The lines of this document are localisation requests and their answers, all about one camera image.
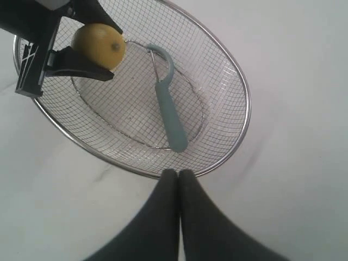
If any oval wire mesh basket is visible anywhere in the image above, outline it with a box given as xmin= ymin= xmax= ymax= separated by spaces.
xmin=34 ymin=1 xmax=251 ymax=178

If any teal handled vegetable peeler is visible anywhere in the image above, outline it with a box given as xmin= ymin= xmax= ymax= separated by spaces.
xmin=146 ymin=44 xmax=188 ymax=153

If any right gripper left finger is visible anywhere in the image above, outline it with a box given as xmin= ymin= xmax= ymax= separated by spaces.
xmin=87 ymin=169 xmax=179 ymax=260

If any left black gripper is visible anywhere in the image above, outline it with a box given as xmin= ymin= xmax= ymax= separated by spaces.
xmin=1 ymin=0 xmax=123 ymax=97

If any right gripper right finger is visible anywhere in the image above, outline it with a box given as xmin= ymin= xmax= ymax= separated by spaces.
xmin=178 ymin=170 xmax=287 ymax=260

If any yellow lemon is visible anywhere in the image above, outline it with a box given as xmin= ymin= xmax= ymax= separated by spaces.
xmin=71 ymin=23 xmax=126 ymax=71

